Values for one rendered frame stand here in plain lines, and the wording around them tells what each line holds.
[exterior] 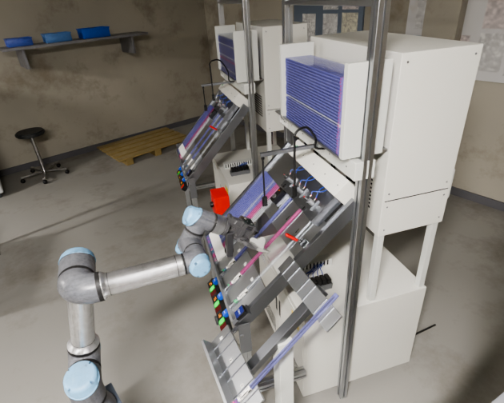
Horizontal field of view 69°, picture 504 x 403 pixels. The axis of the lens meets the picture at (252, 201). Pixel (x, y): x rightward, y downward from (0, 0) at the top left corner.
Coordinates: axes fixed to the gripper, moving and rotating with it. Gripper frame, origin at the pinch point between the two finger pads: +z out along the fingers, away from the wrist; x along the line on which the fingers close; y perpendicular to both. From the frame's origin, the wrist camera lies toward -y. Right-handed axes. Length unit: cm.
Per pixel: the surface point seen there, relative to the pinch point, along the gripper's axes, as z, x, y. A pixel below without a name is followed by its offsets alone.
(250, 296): 5.4, -3.5, -24.0
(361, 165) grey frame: 9.3, -14.2, 46.8
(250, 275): 6.4, 6.0, -19.9
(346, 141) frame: 0, -12, 51
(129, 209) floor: -9, 245, -126
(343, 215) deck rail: 18.7, -10.2, 26.4
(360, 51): 3, 14, 82
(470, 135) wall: 231, 141, 102
